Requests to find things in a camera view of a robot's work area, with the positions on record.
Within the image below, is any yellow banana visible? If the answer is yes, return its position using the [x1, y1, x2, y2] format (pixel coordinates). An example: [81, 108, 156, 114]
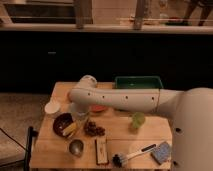
[62, 122, 77, 136]

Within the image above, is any brown chocolate bar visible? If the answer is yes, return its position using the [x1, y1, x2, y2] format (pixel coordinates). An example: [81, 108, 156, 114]
[95, 138, 109, 165]

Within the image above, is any green cup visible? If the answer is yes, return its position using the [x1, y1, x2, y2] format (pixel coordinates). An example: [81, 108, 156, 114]
[130, 112, 145, 130]

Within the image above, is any dark purple bowl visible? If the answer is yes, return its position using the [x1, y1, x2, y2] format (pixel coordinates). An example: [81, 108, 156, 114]
[53, 113, 78, 138]

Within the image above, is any bunch of dark grapes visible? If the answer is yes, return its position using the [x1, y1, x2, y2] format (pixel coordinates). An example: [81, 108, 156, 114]
[84, 121, 105, 137]

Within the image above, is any white dish brush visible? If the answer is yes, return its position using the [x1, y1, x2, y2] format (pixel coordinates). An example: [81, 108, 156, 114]
[112, 144, 156, 168]

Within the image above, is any small metal cup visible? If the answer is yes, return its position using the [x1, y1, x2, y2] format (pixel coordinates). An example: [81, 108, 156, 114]
[69, 139, 84, 157]

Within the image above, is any black chair frame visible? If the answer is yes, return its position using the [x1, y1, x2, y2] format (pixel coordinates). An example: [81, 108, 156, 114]
[1, 126, 38, 171]

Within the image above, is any small white bowl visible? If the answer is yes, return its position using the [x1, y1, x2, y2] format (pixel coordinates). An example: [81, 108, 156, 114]
[44, 101, 60, 116]

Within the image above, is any green plastic tray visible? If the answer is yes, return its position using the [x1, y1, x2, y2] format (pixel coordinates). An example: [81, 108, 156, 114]
[115, 76, 164, 89]

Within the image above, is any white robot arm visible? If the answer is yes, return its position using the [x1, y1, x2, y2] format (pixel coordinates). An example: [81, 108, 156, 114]
[70, 75, 213, 171]

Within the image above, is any blue sponge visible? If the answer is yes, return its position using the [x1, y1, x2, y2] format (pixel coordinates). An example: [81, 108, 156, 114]
[151, 141, 171, 165]

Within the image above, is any orange bowl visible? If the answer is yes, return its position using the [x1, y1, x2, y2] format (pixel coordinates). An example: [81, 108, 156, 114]
[90, 105, 108, 113]

